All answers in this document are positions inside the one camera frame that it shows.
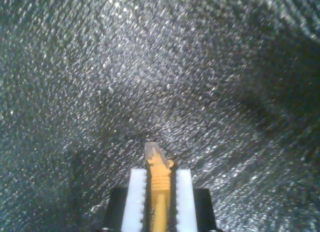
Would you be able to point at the black bubble mat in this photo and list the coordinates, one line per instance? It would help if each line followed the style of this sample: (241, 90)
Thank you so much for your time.
(100, 67)

